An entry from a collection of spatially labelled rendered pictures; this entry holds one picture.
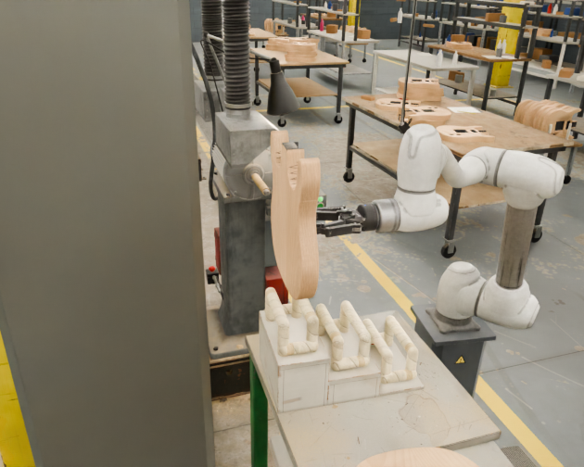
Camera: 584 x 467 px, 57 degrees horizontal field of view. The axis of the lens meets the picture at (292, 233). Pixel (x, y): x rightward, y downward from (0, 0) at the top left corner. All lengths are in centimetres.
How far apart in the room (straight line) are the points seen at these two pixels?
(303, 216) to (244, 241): 144
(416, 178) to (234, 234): 139
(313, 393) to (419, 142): 75
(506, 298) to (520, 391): 118
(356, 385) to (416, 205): 55
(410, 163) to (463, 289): 98
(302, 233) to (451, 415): 72
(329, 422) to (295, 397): 12
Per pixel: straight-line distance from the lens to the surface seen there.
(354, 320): 164
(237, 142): 204
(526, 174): 194
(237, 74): 214
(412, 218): 149
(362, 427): 160
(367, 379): 163
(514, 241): 211
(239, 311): 290
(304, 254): 129
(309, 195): 123
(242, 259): 275
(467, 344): 244
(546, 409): 331
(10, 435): 257
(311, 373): 155
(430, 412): 168
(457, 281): 232
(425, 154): 144
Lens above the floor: 206
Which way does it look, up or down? 26 degrees down
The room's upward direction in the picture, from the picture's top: 1 degrees clockwise
